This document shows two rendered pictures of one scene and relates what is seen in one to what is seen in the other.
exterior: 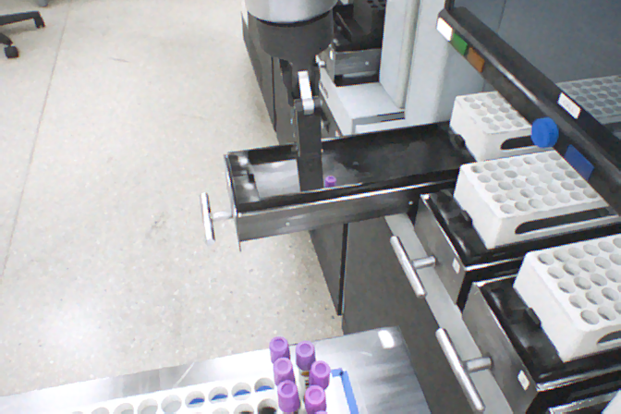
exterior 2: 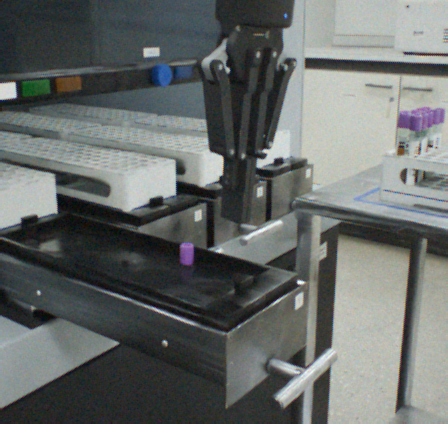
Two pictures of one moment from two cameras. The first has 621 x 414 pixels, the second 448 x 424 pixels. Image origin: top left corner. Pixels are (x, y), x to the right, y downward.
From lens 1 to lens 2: 1.05 m
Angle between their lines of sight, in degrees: 106
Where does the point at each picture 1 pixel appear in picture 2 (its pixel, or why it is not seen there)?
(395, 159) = (87, 250)
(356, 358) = (340, 199)
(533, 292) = (215, 166)
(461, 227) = (168, 202)
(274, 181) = (220, 288)
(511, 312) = not seen: hidden behind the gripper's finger
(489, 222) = (172, 174)
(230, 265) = not seen: outside the picture
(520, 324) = not seen: hidden behind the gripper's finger
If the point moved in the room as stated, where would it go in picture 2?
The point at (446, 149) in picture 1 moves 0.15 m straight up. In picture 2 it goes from (36, 236) to (25, 111)
